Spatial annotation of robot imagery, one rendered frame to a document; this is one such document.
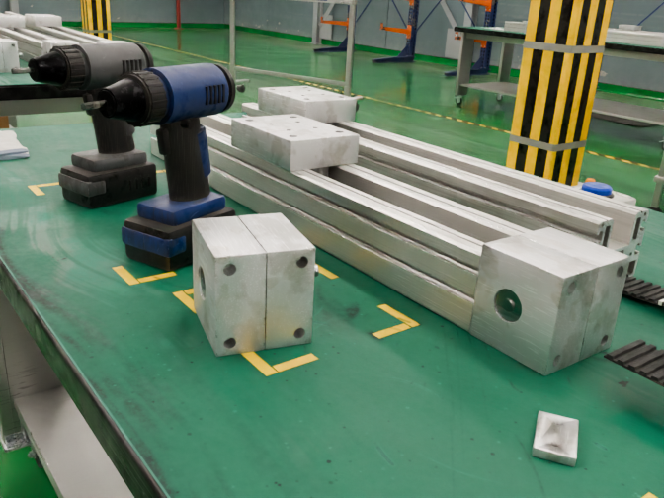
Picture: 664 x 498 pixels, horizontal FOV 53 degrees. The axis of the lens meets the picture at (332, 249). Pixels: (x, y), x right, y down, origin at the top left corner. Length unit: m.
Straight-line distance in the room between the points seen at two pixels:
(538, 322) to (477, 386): 0.08
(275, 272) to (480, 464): 0.23
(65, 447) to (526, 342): 1.05
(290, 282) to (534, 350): 0.22
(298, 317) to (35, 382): 1.09
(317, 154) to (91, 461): 0.80
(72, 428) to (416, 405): 1.06
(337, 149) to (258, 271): 0.36
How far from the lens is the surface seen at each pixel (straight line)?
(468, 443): 0.53
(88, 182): 0.99
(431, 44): 11.69
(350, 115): 1.23
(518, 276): 0.62
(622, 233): 0.86
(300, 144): 0.87
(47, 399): 1.62
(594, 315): 0.65
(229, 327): 0.60
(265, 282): 0.59
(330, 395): 0.56
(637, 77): 9.47
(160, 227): 0.77
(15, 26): 3.14
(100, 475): 1.39
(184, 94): 0.75
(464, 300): 0.67
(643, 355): 0.63
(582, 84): 4.15
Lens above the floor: 1.09
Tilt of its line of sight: 21 degrees down
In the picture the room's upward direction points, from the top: 3 degrees clockwise
